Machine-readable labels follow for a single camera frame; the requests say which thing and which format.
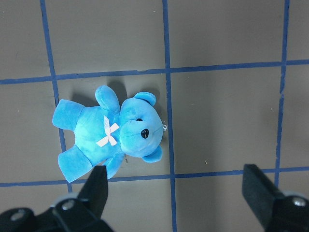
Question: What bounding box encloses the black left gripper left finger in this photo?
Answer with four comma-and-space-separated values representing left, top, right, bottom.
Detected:
0, 166, 113, 232

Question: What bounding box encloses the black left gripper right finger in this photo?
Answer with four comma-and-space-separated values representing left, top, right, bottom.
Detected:
242, 164, 309, 232

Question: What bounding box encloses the blue teddy bear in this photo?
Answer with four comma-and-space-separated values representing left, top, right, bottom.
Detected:
52, 85, 166, 183

